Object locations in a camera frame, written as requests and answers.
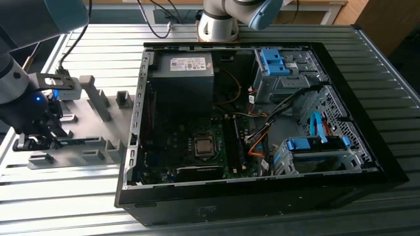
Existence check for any orange yellow wire bundle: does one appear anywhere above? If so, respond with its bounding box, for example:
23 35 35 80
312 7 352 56
245 122 272 158

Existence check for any blue RAM stick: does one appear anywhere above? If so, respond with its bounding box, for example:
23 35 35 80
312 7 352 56
55 138 103 148

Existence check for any grey metal drive cage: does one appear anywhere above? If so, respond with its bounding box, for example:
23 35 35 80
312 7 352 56
252 48 329 105

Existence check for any grey parts rack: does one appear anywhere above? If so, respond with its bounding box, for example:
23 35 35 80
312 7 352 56
27 75 136 171

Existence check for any grey power supply unit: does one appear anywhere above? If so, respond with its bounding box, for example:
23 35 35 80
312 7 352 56
148 52 216 114

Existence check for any black RAM slot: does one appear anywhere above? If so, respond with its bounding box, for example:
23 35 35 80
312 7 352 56
223 115 240 174

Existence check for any black camera cable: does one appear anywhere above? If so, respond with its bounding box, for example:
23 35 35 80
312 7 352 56
57 0 95 74

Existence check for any orange wire loop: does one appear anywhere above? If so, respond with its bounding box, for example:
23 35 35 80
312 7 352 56
212 68 243 109

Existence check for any CPU socket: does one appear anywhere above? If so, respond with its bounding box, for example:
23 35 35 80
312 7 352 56
192 132 217 160

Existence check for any blue flat data wire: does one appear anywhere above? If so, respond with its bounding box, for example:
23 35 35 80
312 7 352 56
309 112 329 144

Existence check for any black cable with plug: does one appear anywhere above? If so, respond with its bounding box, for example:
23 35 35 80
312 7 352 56
136 0 176 39

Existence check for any red flat data wire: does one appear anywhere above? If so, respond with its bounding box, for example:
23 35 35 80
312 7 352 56
323 119 336 138

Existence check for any green motherboard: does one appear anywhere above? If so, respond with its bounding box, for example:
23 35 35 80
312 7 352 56
140 115 261 184

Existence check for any wooden cabinet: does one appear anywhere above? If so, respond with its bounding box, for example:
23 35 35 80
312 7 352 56
335 0 420 57

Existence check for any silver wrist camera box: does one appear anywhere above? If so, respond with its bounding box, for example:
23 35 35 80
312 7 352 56
36 71 83 101

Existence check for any black graphics card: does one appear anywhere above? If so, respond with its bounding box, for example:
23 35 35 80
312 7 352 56
175 164 225 182

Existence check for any grey metal disk bay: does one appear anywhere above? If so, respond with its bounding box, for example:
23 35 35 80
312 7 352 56
271 136 371 176

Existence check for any blue plastic drive latch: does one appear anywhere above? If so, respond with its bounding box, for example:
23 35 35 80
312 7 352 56
260 49 293 76

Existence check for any black PC case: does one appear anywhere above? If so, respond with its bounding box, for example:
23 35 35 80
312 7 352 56
113 41 411 227

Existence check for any black cable bundle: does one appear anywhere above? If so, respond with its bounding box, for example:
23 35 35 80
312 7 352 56
261 85 324 128

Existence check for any silver CPU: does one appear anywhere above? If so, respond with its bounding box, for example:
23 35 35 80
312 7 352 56
196 139 213 152

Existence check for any hard disk in blue carrier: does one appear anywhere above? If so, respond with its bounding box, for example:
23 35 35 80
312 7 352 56
284 136 351 152

